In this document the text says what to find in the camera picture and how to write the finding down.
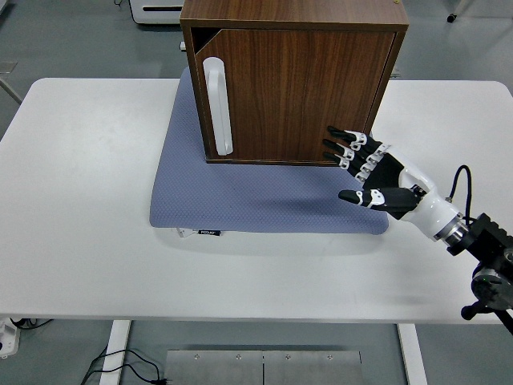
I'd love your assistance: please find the chair leg with black caster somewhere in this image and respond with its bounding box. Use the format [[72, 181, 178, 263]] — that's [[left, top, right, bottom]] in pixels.
[[446, 0, 471, 23]]

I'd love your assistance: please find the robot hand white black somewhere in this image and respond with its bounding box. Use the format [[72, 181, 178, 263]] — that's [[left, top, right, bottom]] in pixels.
[[321, 125, 458, 238]]

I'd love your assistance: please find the brown wooden cabinet body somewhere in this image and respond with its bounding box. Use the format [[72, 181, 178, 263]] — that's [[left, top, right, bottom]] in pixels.
[[179, 0, 410, 167]]

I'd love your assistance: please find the blue-grey textured mat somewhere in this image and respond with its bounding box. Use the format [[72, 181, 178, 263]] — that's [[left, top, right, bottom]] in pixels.
[[149, 66, 390, 236]]

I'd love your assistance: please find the white table leg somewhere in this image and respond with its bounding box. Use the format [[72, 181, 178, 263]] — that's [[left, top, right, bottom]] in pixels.
[[397, 322, 429, 385], [99, 319, 132, 385]]

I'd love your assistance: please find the white appliance with slot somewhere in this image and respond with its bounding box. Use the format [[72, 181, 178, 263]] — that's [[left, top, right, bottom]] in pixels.
[[130, 0, 186, 26]]

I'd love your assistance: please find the white power strip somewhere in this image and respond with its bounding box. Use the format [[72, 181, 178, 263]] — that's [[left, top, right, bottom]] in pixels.
[[0, 316, 21, 358]]

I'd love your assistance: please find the thin black power strip cable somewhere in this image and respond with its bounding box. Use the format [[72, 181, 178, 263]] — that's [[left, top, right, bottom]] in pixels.
[[9, 317, 54, 330]]

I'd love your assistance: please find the white door handle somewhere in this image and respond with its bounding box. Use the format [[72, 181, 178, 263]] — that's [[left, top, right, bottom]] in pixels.
[[202, 56, 235, 156]]

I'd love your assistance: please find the grey metal furniture leg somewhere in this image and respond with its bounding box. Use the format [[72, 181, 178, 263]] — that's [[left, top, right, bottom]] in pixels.
[[0, 75, 23, 106]]

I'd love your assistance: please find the black floor cable with plug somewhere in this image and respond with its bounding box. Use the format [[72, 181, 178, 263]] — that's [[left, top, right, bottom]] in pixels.
[[79, 346, 170, 385]]

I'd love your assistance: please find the grey metal plate with screws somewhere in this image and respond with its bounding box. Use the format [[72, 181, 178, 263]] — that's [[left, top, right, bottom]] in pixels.
[[262, 351, 362, 385], [164, 350, 264, 385]]

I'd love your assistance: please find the brown wooden cabinet door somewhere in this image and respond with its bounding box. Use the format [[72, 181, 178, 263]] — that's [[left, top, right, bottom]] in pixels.
[[194, 28, 398, 162]]

